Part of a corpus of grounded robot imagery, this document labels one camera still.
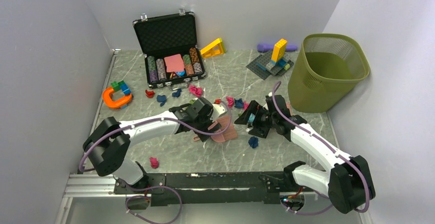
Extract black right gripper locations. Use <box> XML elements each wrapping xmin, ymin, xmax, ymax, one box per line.
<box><xmin>235</xmin><ymin>100</ymin><xmax>278</xmax><ymax>138</ymax></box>

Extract pink hand brush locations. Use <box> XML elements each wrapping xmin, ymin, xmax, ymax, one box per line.
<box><xmin>193</xmin><ymin>115</ymin><xmax>238</xmax><ymax>143</ymax></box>

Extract pink dustpan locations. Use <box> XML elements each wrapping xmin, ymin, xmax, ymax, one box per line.
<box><xmin>286</xmin><ymin>103</ymin><xmax>293</xmax><ymax>116</ymax></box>

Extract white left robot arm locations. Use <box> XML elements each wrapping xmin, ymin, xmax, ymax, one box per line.
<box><xmin>83</xmin><ymin>97</ymin><xmax>222</xmax><ymax>193</ymax></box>

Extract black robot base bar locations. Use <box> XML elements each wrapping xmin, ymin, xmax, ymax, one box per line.
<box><xmin>113</xmin><ymin>171</ymin><xmax>307</xmax><ymax>207</ymax></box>

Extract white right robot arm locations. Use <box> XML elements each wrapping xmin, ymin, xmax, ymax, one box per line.
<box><xmin>235</xmin><ymin>95</ymin><xmax>375</xmax><ymax>214</ymax></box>

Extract light blue scrap right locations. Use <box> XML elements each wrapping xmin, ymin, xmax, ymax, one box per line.
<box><xmin>248</xmin><ymin>113</ymin><xmax>255</xmax><ymax>124</ymax></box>

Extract dark blue scrap centre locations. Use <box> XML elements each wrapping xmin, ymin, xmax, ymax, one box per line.
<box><xmin>234</xmin><ymin>98</ymin><xmax>245</xmax><ymax>109</ymax></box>

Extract pink scrap centre left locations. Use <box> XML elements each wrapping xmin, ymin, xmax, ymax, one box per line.
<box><xmin>226</xmin><ymin>96</ymin><xmax>235</xmax><ymax>108</ymax></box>

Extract dark blue scrap lower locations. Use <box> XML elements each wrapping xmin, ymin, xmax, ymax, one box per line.
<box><xmin>248</xmin><ymin>136</ymin><xmax>259</xmax><ymax>149</ymax></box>

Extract grey brick baseplate model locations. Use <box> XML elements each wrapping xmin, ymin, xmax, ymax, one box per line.
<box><xmin>246</xmin><ymin>52</ymin><xmax>294</xmax><ymax>80</ymax></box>

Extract pink paper scrap by case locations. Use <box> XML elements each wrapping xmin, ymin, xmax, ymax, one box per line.
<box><xmin>188</xmin><ymin>85</ymin><xmax>203</xmax><ymax>97</ymax></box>

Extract dark blue scrap by case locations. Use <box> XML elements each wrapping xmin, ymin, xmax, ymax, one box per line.
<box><xmin>172</xmin><ymin>89</ymin><xmax>182</xmax><ymax>98</ymax></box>

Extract pink paper scrap near edge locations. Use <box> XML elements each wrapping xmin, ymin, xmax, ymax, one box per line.
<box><xmin>149</xmin><ymin>157</ymin><xmax>160</xmax><ymax>169</ymax></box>

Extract dark blue scrap far left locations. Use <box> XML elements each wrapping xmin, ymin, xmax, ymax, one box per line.
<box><xmin>156</xmin><ymin>95</ymin><xmax>167</xmax><ymax>107</ymax></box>

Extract purple cylinder toy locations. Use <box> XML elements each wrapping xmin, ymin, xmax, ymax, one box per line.
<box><xmin>256</xmin><ymin>43</ymin><xmax>298</xmax><ymax>53</ymax></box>

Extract yellow orange brick tower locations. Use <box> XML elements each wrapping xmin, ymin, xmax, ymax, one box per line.
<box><xmin>270</xmin><ymin>38</ymin><xmax>287</xmax><ymax>65</ymax></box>

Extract red paper scrap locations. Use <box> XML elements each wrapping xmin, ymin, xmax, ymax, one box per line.
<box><xmin>145</xmin><ymin>90</ymin><xmax>155</xmax><ymax>98</ymax></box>

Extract yellow triangular toy block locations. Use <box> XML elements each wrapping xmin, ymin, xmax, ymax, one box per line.
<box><xmin>200</xmin><ymin>38</ymin><xmax>226</xmax><ymax>58</ymax></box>

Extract pink playing card deck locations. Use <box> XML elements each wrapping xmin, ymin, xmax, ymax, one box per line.
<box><xmin>164</xmin><ymin>54</ymin><xmax>185</xmax><ymax>73</ymax></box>

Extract olive green waste basket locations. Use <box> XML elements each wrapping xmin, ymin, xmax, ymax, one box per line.
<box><xmin>287</xmin><ymin>33</ymin><xmax>370</xmax><ymax>113</ymax></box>

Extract green and blue toy bricks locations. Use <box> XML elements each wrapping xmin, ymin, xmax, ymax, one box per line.
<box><xmin>111</xmin><ymin>80</ymin><xmax>131</xmax><ymax>95</ymax></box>

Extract black poker chip case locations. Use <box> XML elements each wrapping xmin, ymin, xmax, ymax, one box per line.
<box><xmin>132</xmin><ymin>9</ymin><xmax>207</xmax><ymax>89</ymax></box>

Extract orange horseshoe toy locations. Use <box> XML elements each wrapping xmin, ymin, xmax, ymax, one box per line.
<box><xmin>102</xmin><ymin>87</ymin><xmax>133</xmax><ymax>109</ymax></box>

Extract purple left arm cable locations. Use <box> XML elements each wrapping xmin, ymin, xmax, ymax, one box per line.
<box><xmin>78</xmin><ymin>100</ymin><xmax>232</xmax><ymax>173</ymax></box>

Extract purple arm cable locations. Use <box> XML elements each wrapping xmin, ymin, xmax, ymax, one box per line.
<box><xmin>78</xmin><ymin>100</ymin><xmax>232</xmax><ymax>173</ymax></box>
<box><xmin>271</xmin><ymin>81</ymin><xmax>371</xmax><ymax>216</ymax></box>

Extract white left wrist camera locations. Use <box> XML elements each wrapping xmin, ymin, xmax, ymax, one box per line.
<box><xmin>212</xmin><ymin>104</ymin><xmax>227</xmax><ymax>120</ymax></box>

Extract aluminium frame rail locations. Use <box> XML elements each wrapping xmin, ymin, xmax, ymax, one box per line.
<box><xmin>56</xmin><ymin>49</ymin><xmax>121</xmax><ymax>224</ymax></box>

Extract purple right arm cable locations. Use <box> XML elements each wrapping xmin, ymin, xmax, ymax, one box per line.
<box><xmin>271</xmin><ymin>81</ymin><xmax>371</xmax><ymax>216</ymax></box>

